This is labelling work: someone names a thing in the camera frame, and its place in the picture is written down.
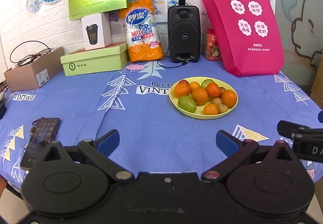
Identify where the orange tangerine front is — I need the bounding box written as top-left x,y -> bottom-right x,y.
203,104 -> 219,115

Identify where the orange tangerine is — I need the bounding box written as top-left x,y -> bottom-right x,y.
174,83 -> 191,98
206,82 -> 222,98
203,104 -> 219,115
221,90 -> 238,109
191,87 -> 209,105
189,82 -> 200,92

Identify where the small yellow fruit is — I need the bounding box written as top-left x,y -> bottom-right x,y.
212,97 -> 222,105

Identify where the green lime fruit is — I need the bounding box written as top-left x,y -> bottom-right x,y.
177,95 -> 197,113

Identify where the cardboard box at right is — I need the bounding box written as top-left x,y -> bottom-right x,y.
310,58 -> 323,109

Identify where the yellow plastic plate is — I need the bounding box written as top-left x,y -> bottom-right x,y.
169,77 -> 239,120

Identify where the black smartphone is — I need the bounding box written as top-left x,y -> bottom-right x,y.
20,117 -> 61,170

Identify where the blue printed tablecloth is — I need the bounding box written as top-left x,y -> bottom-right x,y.
1,59 -> 321,187

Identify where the light green shoe box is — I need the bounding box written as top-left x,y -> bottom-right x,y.
60,43 -> 129,76

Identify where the brown cardboard box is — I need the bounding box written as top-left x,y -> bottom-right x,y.
4,47 -> 65,92

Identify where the red tomato juice carton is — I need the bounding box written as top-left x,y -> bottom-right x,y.
201,29 -> 222,61

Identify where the orange paper cup pack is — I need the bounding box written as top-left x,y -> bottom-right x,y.
118,0 -> 164,62

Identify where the white coffee cup box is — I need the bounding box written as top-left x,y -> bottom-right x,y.
81,13 -> 112,50

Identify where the pink tote bag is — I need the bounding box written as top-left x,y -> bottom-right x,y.
202,0 -> 285,77

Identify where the black speaker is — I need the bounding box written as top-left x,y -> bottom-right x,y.
168,0 -> 201,63

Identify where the small blue paper fan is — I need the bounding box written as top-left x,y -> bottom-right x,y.
26,0 -> 43,14

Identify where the black cable on cardboard box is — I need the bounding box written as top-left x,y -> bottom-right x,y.
9,40 -> 53,68

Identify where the black speaker cable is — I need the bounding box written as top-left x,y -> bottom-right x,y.
156,48 -> 189,69

